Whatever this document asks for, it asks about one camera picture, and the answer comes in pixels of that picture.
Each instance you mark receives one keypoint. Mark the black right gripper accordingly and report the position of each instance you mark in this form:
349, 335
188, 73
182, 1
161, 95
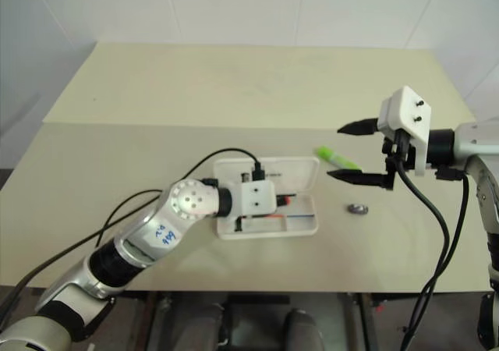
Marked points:
389, 149

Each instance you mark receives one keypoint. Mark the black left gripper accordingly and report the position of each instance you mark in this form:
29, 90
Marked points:
246, 178

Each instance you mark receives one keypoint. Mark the red marker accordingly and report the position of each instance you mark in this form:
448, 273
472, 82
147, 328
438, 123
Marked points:
287, 201

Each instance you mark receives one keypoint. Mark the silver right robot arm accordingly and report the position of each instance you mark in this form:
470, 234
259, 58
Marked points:
473, 142

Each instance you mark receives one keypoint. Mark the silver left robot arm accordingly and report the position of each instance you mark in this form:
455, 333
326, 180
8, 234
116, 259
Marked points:
156, 234

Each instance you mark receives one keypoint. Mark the green marker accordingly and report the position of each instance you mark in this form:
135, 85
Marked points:
336, 157

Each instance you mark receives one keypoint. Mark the white plastic pencil case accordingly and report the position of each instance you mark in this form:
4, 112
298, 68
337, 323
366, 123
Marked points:
296, 175

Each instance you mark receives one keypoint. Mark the thin orange pen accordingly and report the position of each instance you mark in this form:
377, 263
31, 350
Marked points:
269, 218

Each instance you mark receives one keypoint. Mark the small grey metallic object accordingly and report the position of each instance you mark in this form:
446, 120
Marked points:
358, 208

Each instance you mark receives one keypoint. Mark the dark rounded shape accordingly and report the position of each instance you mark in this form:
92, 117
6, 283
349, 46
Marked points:
302, 329

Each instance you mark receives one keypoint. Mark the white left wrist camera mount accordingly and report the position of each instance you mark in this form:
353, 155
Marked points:
255, 199

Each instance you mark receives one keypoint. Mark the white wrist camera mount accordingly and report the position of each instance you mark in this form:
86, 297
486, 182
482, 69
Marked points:
255, 199
407, 117

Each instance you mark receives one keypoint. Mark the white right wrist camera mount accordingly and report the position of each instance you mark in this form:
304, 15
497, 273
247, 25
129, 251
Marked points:
407, 117

